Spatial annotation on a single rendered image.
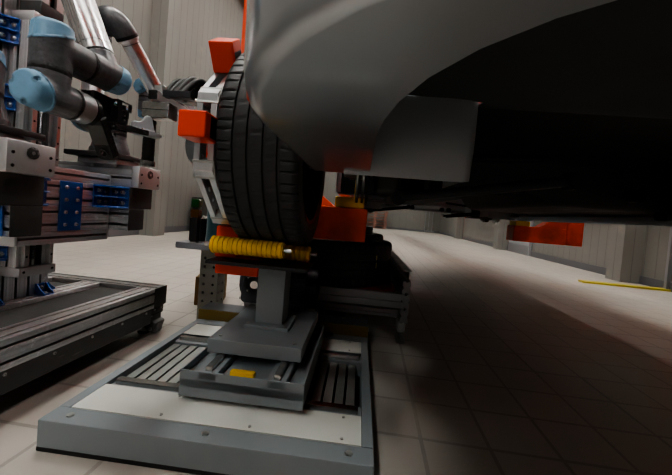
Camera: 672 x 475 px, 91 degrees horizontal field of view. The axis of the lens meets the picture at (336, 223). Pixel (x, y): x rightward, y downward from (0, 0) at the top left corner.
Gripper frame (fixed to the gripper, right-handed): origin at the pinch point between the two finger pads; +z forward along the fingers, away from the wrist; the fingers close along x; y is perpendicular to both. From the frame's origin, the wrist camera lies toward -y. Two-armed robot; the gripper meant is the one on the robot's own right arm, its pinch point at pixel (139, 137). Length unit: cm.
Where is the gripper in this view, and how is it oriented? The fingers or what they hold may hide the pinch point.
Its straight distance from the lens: 121.1
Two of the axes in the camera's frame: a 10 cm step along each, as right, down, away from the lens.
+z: 0.8, -0.2, 10.0
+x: -9.9, -0.9, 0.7
